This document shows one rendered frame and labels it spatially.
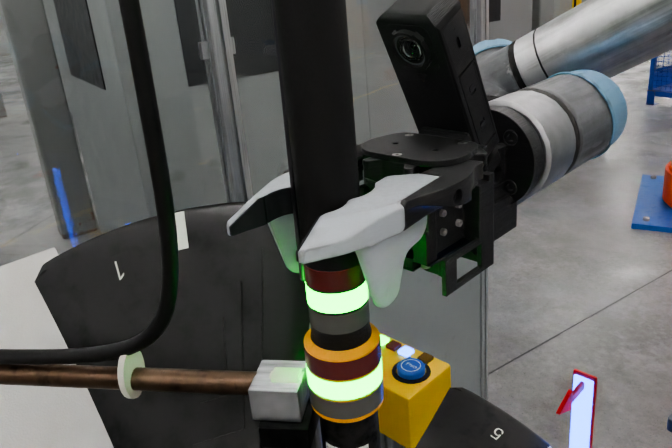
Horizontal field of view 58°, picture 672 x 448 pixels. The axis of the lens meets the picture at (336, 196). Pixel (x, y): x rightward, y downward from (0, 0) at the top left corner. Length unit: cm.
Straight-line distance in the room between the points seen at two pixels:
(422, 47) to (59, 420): 50
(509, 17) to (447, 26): 454
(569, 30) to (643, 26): 6
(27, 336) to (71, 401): 8
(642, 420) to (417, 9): 234
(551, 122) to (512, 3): 446
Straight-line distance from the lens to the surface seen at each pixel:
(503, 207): 43
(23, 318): 69
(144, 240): 50
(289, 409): 37
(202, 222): 49
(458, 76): 36
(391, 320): 164
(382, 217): 28
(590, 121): 49
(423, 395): 89
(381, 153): 36
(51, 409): 67
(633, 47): 60
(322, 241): 27
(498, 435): 66
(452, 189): 31
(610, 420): 256
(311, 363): 34
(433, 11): 34
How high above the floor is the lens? 162
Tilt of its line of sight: 20 degrees down
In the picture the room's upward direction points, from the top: 5 degrees counter-clockwise
